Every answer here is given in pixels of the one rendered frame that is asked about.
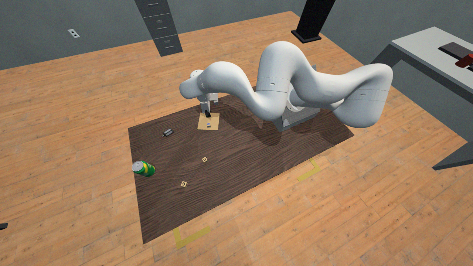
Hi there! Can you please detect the green drink can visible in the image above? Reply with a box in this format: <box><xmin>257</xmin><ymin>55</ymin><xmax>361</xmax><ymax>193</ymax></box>
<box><xmin>132</xmin><ymin>161</ymin><xmax>155</xmax><ymax>177</ymax></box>

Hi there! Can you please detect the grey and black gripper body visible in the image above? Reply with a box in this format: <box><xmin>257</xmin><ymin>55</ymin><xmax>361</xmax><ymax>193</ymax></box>
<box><xmin>200</xmin><ymin>101</ymin><xmax>210</xmax><ymax>113</ymax></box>

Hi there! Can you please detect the tan square mat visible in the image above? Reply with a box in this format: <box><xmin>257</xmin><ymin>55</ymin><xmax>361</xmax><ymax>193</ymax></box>
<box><xmin>197</xmin><ymin>113</ymin><xmax>220</xmax><ymax>130</ymax></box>

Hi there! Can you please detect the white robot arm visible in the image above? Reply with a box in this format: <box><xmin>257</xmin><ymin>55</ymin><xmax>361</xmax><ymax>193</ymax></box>
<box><xmin>179</xmin><ymin>41</ymin><xmax>393</xmax><ymax>128</ymax></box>

